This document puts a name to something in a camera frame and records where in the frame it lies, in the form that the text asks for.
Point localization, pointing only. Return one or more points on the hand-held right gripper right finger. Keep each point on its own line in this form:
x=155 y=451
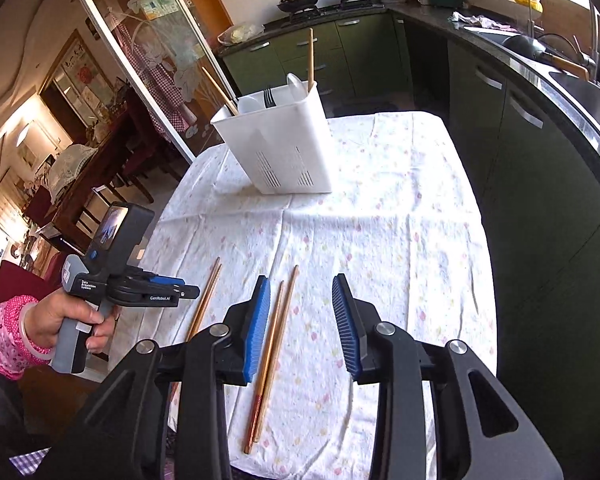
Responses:
x=345 y=330

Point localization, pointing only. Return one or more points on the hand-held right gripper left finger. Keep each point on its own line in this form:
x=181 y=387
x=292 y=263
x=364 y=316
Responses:
x=259 y=330

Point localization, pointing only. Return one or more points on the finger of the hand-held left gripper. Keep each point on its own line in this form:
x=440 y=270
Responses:
x=167 y=280
x=180 y=292

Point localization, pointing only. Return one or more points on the brown wooden chopstick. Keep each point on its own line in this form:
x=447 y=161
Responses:
x=279 y=340
x=207 y=300
x=202 y=297
x=220 y=91
x=311 y=60
x=266 y=365

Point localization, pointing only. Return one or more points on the white plastic utensil holder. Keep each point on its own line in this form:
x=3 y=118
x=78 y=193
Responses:
x=275 y=145

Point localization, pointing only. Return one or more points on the white plastic spoon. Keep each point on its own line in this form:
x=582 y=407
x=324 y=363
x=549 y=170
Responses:
x=297 y=87
x=251 y=103

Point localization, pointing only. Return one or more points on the black plastic fork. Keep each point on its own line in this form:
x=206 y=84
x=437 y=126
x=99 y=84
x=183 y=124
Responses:
x=269 y=97

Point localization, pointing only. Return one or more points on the person's left forearm pink sleeve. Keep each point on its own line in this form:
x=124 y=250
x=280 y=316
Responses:
x=2 y=335

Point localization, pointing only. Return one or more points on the person's left hand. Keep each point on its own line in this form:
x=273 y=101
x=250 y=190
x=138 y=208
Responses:
x=55 y=312

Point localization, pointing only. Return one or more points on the dark wooden dining table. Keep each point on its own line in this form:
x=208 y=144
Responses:
x=80 y=195

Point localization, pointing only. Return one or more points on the white lace cloth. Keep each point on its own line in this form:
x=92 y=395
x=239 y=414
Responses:
x=72 y=167

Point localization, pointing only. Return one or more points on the floral white tablecloth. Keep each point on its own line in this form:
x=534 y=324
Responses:
x=360 y=240

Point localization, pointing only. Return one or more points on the dark wooden chair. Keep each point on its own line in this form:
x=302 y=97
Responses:
x=145 y=155

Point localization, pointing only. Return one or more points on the red upholstered chair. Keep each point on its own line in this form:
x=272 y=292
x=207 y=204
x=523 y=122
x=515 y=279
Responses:
x=25 y=282

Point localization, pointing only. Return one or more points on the red checkered apron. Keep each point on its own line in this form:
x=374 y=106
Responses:
x=155 y=80

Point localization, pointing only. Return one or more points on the framed glass display cabinet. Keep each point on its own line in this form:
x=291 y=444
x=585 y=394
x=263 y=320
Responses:
x=75 y=80

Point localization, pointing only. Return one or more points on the etched glass sliding door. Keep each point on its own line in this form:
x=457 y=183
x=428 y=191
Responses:
x=170 y=35

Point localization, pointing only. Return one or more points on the green base cabinets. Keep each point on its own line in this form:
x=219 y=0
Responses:
x=540 y=185

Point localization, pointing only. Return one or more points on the plastic bag with vegetables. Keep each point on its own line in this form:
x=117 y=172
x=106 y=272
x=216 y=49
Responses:
x=240 y=33

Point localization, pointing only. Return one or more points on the black wok with lid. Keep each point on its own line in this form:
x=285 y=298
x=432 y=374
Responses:
x=297 y=0

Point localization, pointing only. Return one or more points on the black gas stove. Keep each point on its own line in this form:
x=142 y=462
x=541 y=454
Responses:
x=330 y=9

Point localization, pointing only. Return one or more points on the steel sink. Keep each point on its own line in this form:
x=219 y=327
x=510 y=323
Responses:
x=590 y=100

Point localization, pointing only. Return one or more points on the crumpled dish rag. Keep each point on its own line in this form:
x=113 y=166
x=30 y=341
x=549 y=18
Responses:
x=475 y=20

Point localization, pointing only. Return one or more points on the yellow sponge holder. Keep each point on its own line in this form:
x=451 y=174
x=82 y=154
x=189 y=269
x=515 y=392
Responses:
x=522 y=0

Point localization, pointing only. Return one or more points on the wooden cutting board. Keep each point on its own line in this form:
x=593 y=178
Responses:
x=562 y=15

